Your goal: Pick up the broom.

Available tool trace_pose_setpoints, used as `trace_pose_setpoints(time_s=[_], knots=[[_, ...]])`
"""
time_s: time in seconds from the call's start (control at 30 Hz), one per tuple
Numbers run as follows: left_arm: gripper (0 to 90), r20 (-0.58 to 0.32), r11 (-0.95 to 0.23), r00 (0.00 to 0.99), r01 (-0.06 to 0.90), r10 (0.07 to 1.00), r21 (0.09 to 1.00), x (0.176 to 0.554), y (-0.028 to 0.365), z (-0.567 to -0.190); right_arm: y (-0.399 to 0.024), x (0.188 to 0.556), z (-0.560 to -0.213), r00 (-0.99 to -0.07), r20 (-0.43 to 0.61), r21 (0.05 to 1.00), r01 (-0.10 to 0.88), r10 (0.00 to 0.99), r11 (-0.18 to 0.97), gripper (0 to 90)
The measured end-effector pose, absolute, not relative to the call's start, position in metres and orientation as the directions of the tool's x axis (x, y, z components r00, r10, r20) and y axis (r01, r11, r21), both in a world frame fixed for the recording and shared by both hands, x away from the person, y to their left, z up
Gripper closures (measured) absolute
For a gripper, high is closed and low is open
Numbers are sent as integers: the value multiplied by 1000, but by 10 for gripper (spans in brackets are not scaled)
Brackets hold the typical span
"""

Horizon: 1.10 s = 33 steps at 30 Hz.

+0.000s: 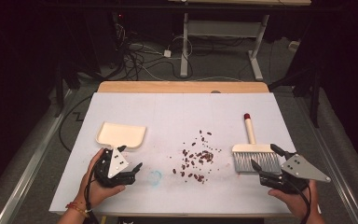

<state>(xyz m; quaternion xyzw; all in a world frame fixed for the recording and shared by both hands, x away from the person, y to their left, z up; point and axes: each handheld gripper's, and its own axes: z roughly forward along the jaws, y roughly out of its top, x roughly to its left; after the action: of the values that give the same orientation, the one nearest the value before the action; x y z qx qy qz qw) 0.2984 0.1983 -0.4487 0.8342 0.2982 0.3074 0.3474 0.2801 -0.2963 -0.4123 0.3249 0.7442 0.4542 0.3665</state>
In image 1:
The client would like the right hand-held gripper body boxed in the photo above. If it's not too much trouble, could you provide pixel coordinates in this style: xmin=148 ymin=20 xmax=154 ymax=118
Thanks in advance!
xmin=258 ymin=153 xmax=332 ymax=195

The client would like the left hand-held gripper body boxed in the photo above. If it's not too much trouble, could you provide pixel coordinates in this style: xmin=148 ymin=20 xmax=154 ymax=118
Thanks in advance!
xmin=92 ymin=147 xmax=137 ymax=189

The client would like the cream plastic dustpan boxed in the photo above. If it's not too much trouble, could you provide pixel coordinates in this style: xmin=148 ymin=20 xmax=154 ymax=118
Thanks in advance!
xmin=95 ymin=120 xmax=147 ymax=150

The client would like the cream brush with red tip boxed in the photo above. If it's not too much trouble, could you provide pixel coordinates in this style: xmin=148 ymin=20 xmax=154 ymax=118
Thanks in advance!
xmin=231 ymin=113 xmax=282 ymax=175

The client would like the scatter of red beans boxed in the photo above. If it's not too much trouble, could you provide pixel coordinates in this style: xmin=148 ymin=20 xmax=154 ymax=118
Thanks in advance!
xmin=169 ymin=129 xmax=224 ymax=185

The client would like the person's right hand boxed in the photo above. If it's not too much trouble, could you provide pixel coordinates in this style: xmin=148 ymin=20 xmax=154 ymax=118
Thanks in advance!
xmin=267 ymin=179 xmax=320 ymax=220

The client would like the person's left hand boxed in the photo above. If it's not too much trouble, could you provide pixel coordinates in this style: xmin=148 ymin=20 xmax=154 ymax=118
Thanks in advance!
xmin=74 ymin=147 xmax=127 ymax=210

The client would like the white table cover sheet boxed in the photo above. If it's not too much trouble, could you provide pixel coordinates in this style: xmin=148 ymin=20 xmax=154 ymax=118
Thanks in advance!
xmin=48 ymin=91 xmax=300 ymax=217

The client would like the black metal stand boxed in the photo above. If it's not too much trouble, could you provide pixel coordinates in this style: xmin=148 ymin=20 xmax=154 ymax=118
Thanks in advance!
xmin=268 ymin=60 xmax=324 ymax=129
xmin=53 ymin=57 xmax=76 ymax=119

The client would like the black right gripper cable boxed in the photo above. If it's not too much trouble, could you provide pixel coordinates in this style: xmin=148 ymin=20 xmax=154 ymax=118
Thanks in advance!
xmin=287 ymin=181 xmax=312 ymax=224

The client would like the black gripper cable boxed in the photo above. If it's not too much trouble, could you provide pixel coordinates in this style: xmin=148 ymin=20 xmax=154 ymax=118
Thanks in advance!
xmin=287 ymin=181 xmax=312 ymax=224
xmin=83 ymin=167 xmax=99 ymax=224

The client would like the aluminium floor rail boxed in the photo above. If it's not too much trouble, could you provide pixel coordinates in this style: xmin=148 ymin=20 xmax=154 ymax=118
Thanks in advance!
xmin=0 ymin=89 xmax=76 ymax=224
xmin=294 ymin=95 xmax=358 ymax=224

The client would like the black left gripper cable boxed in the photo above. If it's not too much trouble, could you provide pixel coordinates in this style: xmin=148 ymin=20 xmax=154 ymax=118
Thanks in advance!
xmin=83 ymin=167 xmax=99 ymax=224

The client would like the red orange bracelet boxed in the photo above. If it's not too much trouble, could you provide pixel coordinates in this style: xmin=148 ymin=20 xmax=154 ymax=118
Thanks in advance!
xmin=64 ymin=201 xmax=90 ymax=218

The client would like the black floor cable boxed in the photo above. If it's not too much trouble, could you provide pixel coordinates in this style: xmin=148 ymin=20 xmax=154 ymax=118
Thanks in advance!
xmin=58 ymin=92 xmax=95 ymax=154

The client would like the tangle of floor cables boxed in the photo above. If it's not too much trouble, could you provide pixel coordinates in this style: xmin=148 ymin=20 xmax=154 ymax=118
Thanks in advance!
xmin=113 ymin=22 xmax=195 ymax=82

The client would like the white metal desk frame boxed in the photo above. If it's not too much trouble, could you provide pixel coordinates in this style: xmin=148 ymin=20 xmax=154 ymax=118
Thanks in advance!
xmin=179 ymin=12 xmax=270 ymax=82

